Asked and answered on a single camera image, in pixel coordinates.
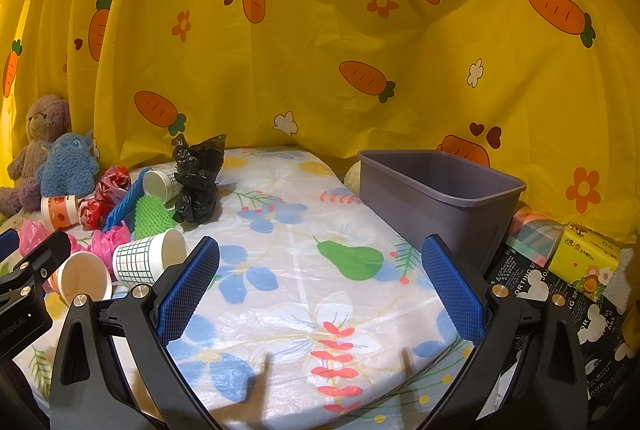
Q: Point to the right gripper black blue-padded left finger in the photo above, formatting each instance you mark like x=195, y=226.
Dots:
x=89, y=387

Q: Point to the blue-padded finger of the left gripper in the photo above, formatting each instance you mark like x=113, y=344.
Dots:
x=9, y=242

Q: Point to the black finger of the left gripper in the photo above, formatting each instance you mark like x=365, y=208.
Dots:
x=38, y=266

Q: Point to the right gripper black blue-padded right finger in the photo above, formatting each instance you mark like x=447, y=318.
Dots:
x=525, y=370

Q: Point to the orange white paper cup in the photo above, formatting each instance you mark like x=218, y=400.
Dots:
x=59, y=212

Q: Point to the blue foam net sleeve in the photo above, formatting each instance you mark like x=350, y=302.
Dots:
x=127, y=205

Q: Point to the red plastic bag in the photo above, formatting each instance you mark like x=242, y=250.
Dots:
x=113, y=185
x=93, y=212

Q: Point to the grey plastic trash bin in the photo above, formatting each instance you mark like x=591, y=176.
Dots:
x=424, y=192

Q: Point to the plain white paper cup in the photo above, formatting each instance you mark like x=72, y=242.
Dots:
x=82, y=273

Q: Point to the pink crumpled plastic bag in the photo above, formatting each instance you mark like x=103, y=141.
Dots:
x=104, y=243

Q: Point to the blue fluffy monster toy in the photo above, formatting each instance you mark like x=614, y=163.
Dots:
x=71, y=167

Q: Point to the grid pattern paper cup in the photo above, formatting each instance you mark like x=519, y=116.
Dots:
x=144, y=260

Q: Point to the green foam net sleeve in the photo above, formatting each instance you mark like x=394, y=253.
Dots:
x=151, y=217

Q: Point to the brown teddy bear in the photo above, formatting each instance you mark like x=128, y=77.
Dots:
x=47, y=119

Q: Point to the yellow tissue pack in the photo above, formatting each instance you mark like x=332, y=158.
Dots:
x=585, y=260

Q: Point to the pastel striped box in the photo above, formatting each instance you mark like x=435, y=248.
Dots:
x=534, y=235

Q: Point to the black crumpled plastic bag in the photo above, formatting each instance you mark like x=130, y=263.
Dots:
x=197, y=169

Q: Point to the floral plastic bed cover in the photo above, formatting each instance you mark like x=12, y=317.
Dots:
x=320, y=316

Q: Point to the cream plush toy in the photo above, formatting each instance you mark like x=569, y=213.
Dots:
x=352, y=178

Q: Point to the yellow carrot print curtain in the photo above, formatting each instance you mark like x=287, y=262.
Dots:
x=546, y=90

